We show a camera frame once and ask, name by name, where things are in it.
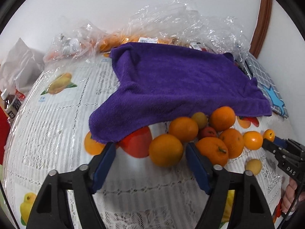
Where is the small orange pair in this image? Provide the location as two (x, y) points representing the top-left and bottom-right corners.
(243, 131), (263, 150)

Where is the large orange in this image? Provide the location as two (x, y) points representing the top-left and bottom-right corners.
(195, 137), (229, 167)

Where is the person's right hand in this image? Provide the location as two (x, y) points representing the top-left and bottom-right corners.
(281, 178), (304, 214)

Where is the yellow-green loquat fruit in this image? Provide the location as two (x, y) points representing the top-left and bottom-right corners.
(245, 159), (262, 176)

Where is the small red fruit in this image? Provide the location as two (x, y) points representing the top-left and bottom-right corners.
(198, 126), (217, 139)

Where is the grey checked star cushion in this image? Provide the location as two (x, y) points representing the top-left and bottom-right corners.
(243, 53), (288, 118)

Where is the small yellow-green fruit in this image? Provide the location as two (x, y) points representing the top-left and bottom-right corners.
(191, 112), (208, 129)

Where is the red paper bag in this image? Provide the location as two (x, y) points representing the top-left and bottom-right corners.
(0, 108), (10, 165)

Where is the purple towel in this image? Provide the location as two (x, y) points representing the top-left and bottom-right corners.
(89, 42), (272, 143)

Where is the white plastic bag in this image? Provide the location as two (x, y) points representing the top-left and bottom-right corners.
(1, 39), (44, 95)

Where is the clear bag of oranges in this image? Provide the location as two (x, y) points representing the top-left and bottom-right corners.
(43, 17), (179, 63)

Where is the crumpled clear plastic bag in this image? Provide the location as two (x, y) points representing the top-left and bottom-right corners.
(126, 0), (250, 63)

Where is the brown wooden door frame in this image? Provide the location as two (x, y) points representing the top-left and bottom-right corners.
(249, 0), (273, 58)

